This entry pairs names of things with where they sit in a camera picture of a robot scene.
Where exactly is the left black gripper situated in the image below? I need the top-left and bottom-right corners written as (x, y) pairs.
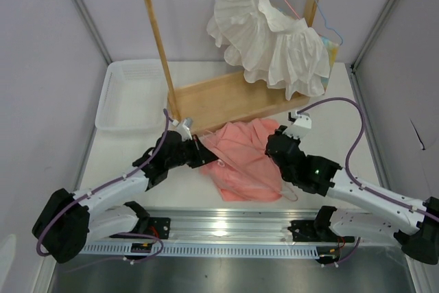
top-left (165, 134), bottom-right (218, 169)

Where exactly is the pink skirt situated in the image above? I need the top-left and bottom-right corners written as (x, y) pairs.
top-left (200, 117), bottom-right (284, 202)

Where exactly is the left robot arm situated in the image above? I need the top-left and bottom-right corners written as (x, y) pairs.
top-left (32, 130), bottom-right (218, 263)

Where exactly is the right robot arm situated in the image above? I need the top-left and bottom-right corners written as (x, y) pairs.
top-left (265, 126), bottom-right (438, 265)

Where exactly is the wooden clothes rack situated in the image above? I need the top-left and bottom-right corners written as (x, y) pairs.
top-left (144, 0), bottom-right (318, 132)

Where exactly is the white plastic basket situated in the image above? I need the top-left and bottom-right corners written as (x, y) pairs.
top-left (95, 59), bottom-right (167, 132)

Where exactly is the colourful pastel garment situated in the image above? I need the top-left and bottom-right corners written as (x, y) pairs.
top-left (316, 36), bottom-right (340, 96)

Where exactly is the white ruffled dress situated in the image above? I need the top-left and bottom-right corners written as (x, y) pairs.
top-left (206, 0), bottom-right (331, 99)

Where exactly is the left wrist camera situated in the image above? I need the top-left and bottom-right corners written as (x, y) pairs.
top-left (171, 117), bottom-right (193, 141)

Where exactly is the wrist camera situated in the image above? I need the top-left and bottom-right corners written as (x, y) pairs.
top-left (283, 111), bottom-right (312, 140)
top-left (171, 117), bottom-right (193, 141)

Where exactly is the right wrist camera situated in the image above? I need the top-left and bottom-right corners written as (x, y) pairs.
top-left (283, 111), bottom-right (312, 140)

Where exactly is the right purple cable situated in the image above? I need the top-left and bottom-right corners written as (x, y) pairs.
top-left (298, 97), bottom-right (439, 222)

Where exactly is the aluminium mounting rail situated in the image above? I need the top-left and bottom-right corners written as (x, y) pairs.
top-left (82, 207), bottom-right (405, 246)

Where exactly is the white slotted cable duct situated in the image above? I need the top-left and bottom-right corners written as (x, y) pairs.
top-left (81, 242), bottom-right (320, 259)

